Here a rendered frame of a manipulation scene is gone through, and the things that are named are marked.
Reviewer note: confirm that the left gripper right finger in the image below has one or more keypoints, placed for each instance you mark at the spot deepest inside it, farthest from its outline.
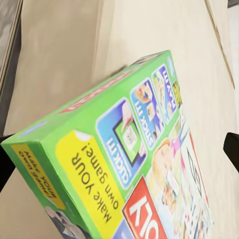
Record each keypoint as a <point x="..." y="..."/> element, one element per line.
<point x="231" y="148"/>

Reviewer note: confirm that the board game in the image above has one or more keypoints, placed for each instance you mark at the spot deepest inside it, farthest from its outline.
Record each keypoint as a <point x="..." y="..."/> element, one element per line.
<point x="119" y="161"/>

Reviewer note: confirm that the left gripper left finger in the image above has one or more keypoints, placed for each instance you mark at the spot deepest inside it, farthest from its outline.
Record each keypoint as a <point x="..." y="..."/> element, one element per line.
<point x="6" y="165"/>

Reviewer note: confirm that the bed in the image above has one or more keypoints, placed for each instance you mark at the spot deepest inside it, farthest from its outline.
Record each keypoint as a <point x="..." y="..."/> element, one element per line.
<point x="53" y="51"/>

